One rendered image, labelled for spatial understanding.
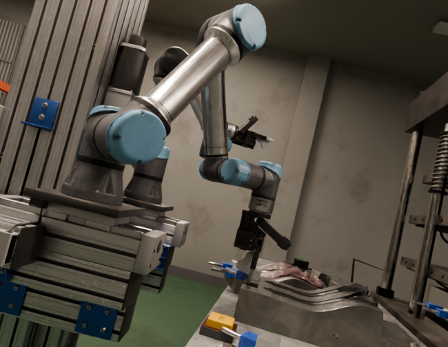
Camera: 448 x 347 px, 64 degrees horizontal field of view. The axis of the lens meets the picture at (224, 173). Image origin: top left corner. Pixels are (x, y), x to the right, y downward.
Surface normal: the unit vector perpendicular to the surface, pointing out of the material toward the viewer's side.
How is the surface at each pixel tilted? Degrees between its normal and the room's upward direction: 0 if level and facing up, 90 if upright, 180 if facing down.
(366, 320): 90
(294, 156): 90
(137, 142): 97
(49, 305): 90
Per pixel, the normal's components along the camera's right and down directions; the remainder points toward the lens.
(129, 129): 0.54, 0.20
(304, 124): -0.03, -0.08
